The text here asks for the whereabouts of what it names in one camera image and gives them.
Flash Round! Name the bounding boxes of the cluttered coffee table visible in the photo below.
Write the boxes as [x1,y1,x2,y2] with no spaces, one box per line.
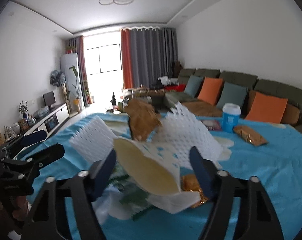
[105,87,166,113]

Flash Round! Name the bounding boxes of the blue floral tablecloth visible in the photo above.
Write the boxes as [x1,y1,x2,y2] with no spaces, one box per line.
[33,114,302,239]

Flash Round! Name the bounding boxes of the white foam fruit net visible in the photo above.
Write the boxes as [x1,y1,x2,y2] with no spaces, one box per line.
[152,103,223,169]

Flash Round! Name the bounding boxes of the orange cushion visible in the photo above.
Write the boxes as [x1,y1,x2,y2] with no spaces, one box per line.
[245,92,288,124]
[198,77,224,106]

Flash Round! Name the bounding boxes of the snack picture packet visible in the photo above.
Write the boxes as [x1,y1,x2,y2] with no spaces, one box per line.
[201,120,222,131]

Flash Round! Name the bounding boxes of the blue cup with white lid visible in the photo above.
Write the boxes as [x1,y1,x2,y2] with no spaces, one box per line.
[221,103,241,133]

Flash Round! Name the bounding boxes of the dark green sofa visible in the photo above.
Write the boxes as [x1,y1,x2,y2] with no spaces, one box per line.
[163,69,302,134]

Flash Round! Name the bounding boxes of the black monitor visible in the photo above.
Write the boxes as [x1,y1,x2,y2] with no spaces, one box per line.
[43,91,56,109]

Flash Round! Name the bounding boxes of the orange cushion near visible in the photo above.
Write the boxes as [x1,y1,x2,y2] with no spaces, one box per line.
[245,92,288,124]

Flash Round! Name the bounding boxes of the white tv cabinet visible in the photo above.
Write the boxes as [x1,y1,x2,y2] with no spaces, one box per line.
[0,103,69,153]

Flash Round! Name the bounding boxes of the orange and grey curtain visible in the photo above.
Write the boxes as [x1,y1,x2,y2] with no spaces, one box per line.
[121,28,178,89]

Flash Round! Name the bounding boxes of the teal cushion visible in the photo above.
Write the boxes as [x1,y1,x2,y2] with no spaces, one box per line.
[216,82,248,109]
[184,75,203,98]

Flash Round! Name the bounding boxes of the teal cushion near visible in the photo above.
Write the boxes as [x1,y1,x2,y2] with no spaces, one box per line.
[216,82,248,109]

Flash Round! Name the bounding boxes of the potted tall green plant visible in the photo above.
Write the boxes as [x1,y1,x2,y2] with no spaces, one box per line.
[69,65,88,113]

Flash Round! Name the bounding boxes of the white blue-dotted paper cup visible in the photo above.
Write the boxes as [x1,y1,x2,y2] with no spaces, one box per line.
[114,138,200,214]

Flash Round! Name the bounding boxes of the teal cushion far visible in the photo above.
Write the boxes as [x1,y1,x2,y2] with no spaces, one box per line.
[184,75,203,98]

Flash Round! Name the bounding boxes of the green white plastic wrapper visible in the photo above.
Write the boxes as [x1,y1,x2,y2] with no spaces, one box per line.
[108,168,156,221]

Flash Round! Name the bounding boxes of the small gold snack packet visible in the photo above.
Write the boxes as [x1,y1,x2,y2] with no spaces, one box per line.
[234,125,268,147]

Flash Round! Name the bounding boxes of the covered standing fan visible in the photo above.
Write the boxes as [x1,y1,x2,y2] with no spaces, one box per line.
[50,70,66,87]

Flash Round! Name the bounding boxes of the orange cushion far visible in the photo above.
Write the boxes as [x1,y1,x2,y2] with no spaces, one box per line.
[198,77,224,106]

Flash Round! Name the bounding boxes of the gold candy wrapper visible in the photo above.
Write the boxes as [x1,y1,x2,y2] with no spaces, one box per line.
[181,174,209,209]

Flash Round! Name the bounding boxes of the large gold foil bag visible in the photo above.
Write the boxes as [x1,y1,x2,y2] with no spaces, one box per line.
[124,99,161,141]

